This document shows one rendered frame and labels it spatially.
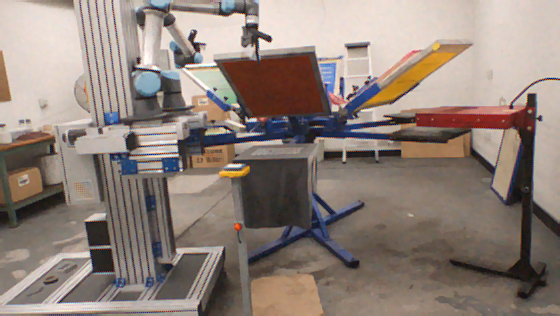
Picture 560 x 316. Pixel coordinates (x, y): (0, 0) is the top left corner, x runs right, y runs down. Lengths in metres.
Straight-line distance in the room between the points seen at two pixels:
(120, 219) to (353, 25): 5.15
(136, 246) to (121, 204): 0.27
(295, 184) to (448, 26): 4.99
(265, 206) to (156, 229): 0.68
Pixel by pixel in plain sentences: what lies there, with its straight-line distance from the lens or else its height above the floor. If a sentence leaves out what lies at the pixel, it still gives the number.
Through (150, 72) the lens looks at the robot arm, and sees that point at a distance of 2.28.
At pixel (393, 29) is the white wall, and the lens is 7.10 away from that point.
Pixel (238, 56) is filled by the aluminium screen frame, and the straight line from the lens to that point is 2.60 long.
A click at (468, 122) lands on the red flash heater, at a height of 1.05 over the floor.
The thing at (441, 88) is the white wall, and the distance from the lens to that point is 7.16.
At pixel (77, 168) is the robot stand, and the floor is 0.98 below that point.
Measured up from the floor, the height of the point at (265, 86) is 1.35.
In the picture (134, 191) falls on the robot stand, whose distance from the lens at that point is 2.74.
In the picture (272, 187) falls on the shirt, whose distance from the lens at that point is 2.61.
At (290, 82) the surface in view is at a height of 1.36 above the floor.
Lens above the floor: 1.44
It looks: 12 degrees down
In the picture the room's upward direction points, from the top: 4 degrees counter-clockwise
